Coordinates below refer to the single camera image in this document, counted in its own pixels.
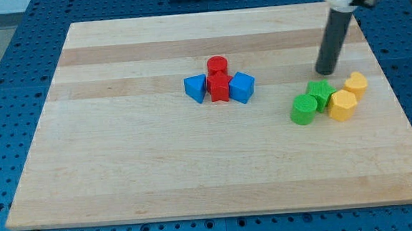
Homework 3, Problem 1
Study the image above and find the yellow hexagon block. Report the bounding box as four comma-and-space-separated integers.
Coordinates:
328, 90, 358, 122

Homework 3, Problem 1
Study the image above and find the yellow heart block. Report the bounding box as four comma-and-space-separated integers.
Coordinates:
343, 72, 368, 100

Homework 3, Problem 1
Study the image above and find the blue triangle block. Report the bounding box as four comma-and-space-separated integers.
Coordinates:
183, 74, 207, 104

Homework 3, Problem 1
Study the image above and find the red star block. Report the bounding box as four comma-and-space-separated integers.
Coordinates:
207, 72, 232, 102

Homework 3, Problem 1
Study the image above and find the blue cube block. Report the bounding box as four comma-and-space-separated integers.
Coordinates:
229, 72, 255, 104

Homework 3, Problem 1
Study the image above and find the red cylinder block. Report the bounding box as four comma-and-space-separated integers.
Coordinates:
207, 55, 228, 76

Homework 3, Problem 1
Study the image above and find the wooden board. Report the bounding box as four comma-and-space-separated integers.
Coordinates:
6, 2, 412, 231

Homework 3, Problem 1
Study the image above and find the green cylinder block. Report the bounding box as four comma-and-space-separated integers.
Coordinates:
290, 94, 318, 125

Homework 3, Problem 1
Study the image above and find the green star block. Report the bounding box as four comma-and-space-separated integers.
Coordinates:
305, 79, 337, 113

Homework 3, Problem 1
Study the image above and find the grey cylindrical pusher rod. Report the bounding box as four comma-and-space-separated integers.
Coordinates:
315, 8, 353, 76

